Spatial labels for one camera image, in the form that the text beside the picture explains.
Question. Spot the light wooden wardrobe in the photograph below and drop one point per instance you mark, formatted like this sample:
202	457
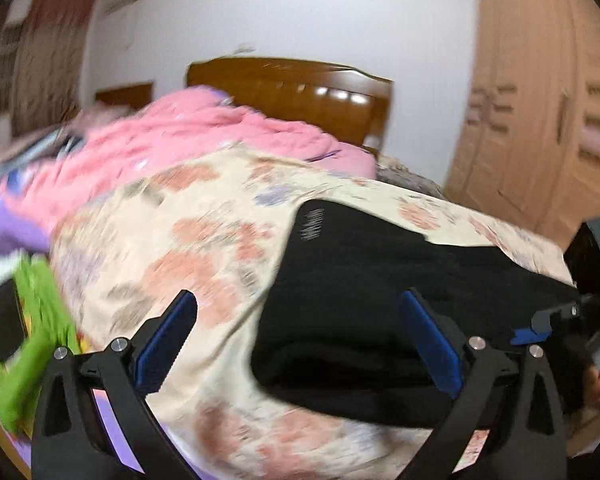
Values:
535	110

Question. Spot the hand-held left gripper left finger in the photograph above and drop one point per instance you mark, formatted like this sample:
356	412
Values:
164	336

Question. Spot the black pants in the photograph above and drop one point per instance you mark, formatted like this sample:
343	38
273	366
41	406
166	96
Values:
345	300

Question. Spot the nightstand with floral cover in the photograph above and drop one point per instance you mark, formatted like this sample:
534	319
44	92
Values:
405	175

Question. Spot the pink blanket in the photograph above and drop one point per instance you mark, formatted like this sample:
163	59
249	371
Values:
190	140

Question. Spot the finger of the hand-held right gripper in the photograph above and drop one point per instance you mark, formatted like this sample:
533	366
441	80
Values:
545	320

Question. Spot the patterned brown curtain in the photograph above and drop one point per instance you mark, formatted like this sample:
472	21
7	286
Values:
50	60

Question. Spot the floral bed sheet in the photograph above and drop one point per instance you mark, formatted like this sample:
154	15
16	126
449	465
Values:
200	240

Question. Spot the wooden headboard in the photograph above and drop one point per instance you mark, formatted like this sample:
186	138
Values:
300	95

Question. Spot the person's right hand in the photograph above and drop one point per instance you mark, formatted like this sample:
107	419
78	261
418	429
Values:
599	389

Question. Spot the purple cloth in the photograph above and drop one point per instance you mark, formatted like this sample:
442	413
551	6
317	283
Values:
10	220

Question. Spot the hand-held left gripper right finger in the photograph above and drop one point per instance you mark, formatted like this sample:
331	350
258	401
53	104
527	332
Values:
430	336

